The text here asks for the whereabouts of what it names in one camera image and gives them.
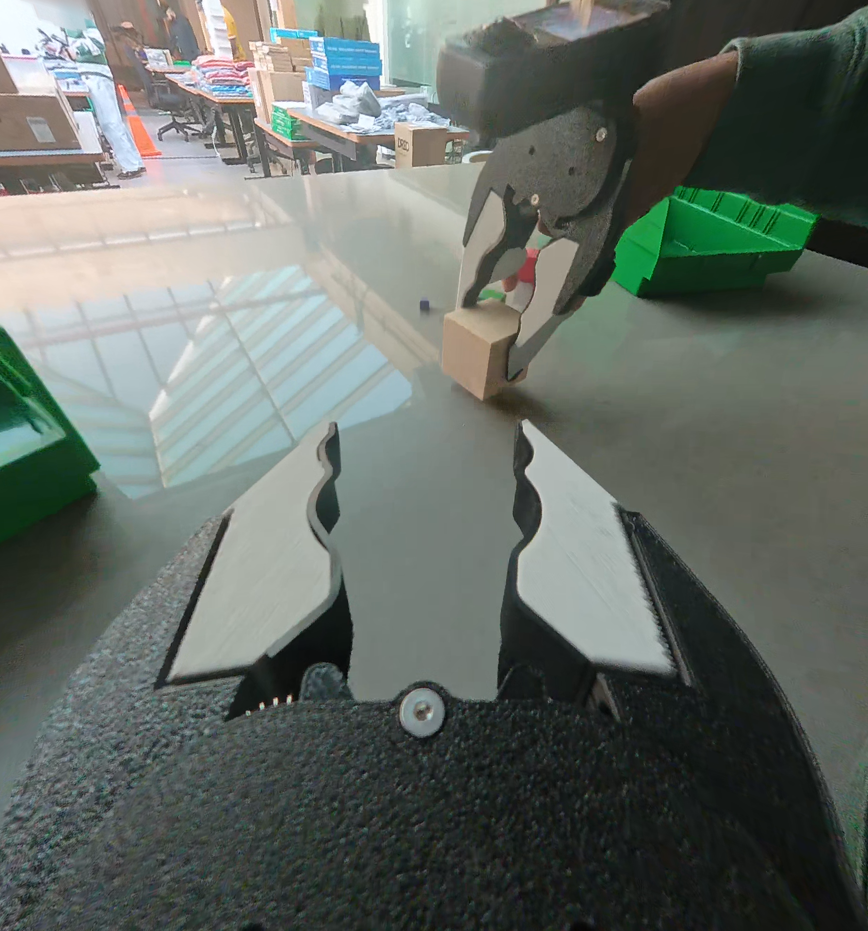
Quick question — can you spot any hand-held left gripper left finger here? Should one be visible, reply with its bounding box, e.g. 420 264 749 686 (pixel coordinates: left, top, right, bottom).
156 422 354 705

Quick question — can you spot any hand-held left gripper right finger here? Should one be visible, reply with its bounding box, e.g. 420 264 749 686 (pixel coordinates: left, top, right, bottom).
498 419 681 703

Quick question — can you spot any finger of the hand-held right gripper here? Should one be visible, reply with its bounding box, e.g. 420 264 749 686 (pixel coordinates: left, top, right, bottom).
504 236 584 385
459 185 530 310

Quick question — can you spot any large plain wooden cube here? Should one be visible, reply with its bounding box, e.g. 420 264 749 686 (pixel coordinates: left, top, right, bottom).
441 302 526 401

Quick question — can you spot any green plastic bin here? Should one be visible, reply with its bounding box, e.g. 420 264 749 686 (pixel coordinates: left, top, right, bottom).
612 185 820 299
0 309 100 561

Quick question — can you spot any small cardboard box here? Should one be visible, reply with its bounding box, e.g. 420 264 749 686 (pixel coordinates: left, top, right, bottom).
394 121 450 170

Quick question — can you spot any pile of grey plastic bags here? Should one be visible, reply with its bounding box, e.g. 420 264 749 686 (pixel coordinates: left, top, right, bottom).
310 80 406 132

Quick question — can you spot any long wooden work table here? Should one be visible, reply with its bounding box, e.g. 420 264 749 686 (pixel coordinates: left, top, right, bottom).
254 108 471 176

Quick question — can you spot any stack of blue boxes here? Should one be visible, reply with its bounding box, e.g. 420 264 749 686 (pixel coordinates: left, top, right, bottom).
305 36 382 92

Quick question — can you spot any stack of folded clothes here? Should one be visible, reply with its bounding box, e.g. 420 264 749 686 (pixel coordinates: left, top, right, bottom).
190 54 255 96

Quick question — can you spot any black office chair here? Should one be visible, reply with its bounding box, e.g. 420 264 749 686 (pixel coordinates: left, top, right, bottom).
146 73 202 143

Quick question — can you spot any orange traffic cone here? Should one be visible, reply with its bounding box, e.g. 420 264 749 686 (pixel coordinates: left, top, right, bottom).
117 85 163 159

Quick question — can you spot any wooden-top work table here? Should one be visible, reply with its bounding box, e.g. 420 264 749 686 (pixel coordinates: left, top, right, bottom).
0 149 108 193

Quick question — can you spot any scribbled cardboard box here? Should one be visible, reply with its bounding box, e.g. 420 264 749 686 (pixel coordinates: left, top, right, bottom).
0 93 82 152

